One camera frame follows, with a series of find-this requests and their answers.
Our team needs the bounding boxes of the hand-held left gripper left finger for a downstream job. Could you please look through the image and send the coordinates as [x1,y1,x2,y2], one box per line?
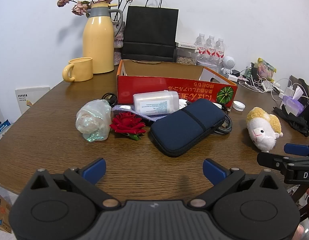
[29,158,121,209]

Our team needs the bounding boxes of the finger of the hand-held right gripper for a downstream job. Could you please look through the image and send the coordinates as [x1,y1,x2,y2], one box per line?
[284,143,309,157]
[257,152,299,174]

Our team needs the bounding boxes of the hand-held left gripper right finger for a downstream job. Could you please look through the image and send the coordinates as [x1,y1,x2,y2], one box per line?
[187,158,280,209]

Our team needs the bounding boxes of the white and yellow plush sheep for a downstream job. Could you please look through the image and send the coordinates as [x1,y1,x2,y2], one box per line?
[246,107,283,152]

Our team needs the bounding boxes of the clear iridescent ornament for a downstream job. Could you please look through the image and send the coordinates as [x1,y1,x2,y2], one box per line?
[76,99,112,142]

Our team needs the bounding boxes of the navy zip pouch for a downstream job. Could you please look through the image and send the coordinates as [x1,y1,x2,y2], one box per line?
[150,98,225,157]

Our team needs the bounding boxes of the red artificial rose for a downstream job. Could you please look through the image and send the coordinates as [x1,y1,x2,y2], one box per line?
[109,112,146,141]

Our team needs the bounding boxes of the purple fabric pouch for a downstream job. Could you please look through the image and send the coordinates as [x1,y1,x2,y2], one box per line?
[111,105,170,123]

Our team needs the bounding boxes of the translucent plastic bottle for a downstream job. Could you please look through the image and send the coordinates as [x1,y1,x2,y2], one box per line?
[133,90,180,116]

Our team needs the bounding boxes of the red cardboard box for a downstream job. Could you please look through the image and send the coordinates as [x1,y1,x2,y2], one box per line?
[116,59,238,105]

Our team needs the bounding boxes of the black cloth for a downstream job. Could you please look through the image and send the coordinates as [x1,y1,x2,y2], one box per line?
[273,104,309,137]

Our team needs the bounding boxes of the purple tissue pack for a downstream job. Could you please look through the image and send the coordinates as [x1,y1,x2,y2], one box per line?
[281,85,306,117]

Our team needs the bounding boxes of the white power adapter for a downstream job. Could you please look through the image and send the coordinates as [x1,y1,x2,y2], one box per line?
[278,86,296,100]

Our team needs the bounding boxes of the plain white bottle cap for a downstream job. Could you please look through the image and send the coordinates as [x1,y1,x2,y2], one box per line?
[232,100,246,111]

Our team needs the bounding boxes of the dark olive bag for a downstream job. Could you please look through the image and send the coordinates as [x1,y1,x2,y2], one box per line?
[289,75,309,98]

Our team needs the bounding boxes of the yellow green snack bag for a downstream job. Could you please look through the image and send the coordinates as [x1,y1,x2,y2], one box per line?
[256,57,277,82]

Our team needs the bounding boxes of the white carton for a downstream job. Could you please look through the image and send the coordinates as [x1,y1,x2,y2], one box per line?
[15,86,50,117]

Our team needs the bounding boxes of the yellow mug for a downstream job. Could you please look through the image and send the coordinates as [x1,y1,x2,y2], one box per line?
[62,57,94,83]

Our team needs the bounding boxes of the blue packets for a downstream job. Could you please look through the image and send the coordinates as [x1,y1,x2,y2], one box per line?
[0,120,12,145]

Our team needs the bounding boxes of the brown cardboard carton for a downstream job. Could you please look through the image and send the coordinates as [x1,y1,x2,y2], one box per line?
[0,187,12,234]

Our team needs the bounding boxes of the white robot speaker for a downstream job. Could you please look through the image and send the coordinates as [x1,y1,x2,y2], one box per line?
[221,56,236,75]

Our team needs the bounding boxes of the clear container of seeds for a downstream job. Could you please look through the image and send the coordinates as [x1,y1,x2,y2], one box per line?
[175,47,198,65]

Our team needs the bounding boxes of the clear water bottle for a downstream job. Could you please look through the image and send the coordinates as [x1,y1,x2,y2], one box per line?
[215,38,225,67]
[206,35,217,64]
[195,33,208,64]

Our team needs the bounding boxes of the yellow thermos jug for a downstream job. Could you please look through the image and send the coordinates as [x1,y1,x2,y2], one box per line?
[82,3,123,74]

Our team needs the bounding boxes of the flat white box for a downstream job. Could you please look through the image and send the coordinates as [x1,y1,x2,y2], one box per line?
[176,42,198,49]

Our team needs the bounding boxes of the pink knitted vase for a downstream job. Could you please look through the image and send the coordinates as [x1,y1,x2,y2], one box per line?
[113,20,126,66]

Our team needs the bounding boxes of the black paper bag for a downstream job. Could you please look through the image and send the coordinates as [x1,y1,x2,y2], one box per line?
[121,0,179,62]

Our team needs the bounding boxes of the tangle of white cables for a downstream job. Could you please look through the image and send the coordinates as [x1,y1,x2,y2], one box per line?
[238,75,274,93]

